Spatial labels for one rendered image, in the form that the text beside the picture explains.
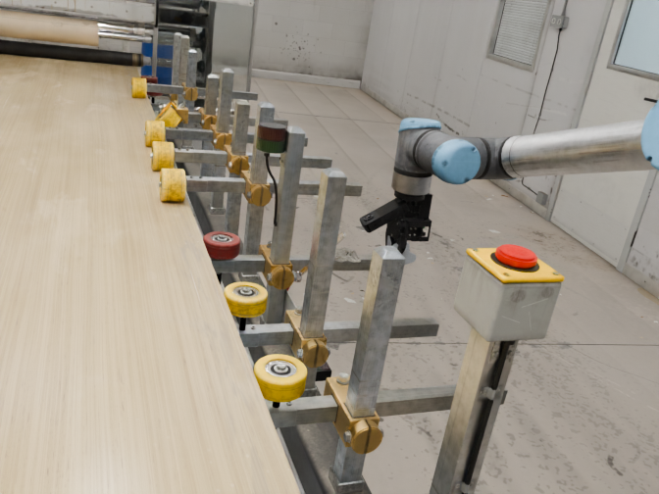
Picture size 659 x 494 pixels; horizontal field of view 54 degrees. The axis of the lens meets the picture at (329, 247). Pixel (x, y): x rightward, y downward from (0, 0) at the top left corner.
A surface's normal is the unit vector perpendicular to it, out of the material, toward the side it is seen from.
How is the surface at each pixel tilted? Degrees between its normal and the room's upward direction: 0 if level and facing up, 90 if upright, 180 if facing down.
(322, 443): 0
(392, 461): 0
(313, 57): 90
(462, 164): 89
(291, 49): 90
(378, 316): 90
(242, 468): 0
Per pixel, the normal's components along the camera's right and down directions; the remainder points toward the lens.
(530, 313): 0.32, 0.40
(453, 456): -0.94, 0.00
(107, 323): 0.14, -0.92
